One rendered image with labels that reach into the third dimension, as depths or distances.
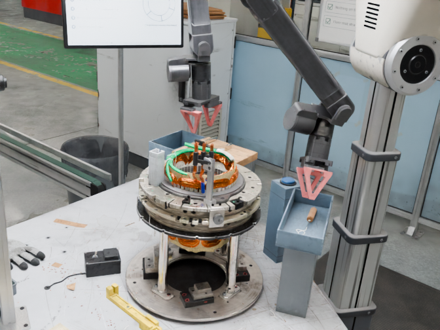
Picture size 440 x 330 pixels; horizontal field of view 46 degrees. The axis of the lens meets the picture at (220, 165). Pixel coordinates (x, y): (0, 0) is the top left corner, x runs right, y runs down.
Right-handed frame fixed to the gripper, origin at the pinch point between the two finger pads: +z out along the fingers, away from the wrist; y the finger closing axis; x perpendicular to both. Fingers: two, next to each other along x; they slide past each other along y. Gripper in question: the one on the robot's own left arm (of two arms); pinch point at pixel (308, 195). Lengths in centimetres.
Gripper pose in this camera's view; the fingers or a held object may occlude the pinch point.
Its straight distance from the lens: 129.4
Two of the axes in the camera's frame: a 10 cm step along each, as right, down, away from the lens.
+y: 0.1, -0.1, -10.0
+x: 9.8, 2.0, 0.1
